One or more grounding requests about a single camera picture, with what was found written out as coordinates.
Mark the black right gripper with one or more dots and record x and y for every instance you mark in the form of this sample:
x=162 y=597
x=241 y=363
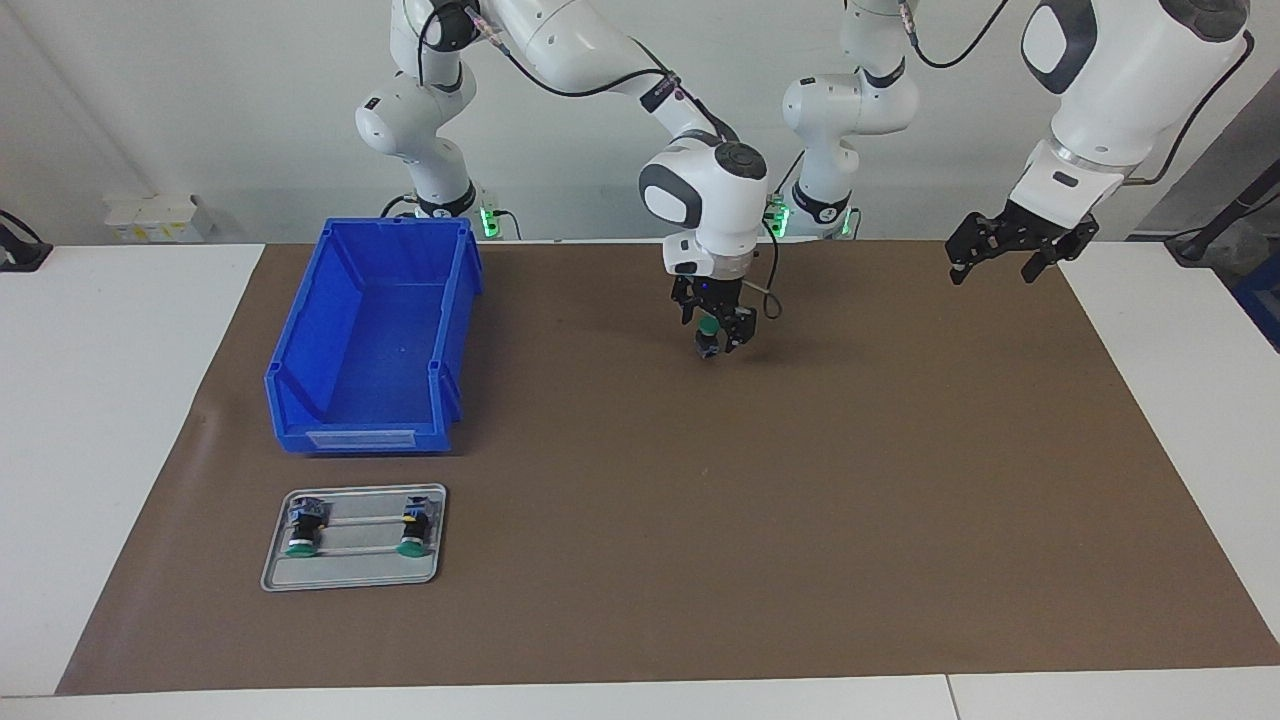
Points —
x=715 y=292

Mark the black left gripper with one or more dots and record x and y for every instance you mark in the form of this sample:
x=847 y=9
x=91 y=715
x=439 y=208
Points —
x=1030 y=228

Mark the green push button switch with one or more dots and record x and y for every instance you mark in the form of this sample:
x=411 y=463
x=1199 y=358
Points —
x=708 y=328
x=303 y=530
x=412 y=530

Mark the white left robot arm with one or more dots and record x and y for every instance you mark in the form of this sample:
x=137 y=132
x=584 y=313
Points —
x=1110 y=80

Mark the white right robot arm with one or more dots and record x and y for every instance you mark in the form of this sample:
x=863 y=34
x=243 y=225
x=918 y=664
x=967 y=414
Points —
x=700 y=200

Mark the green lit base connector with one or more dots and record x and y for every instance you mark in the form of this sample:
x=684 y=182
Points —
x=490 y=220
x=778 y=218

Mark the brown paper table mat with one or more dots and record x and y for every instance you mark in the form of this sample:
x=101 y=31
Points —
x=700 y=500

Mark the black stand pole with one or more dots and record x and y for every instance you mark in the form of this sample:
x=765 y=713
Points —
x=1235 y=205

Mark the blue crate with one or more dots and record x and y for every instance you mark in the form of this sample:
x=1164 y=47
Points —
x=1265 y=300

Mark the blue plastic storage bin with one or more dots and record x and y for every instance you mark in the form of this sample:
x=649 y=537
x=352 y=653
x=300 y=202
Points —
x=380 y=350

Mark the silver metal tray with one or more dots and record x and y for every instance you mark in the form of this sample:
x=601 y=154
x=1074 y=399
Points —
x=350 y=570

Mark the white socket box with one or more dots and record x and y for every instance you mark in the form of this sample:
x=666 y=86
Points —
x=150 y=215

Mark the black clamp mount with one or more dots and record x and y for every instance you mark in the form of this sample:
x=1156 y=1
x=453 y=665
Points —
x=25 y=255

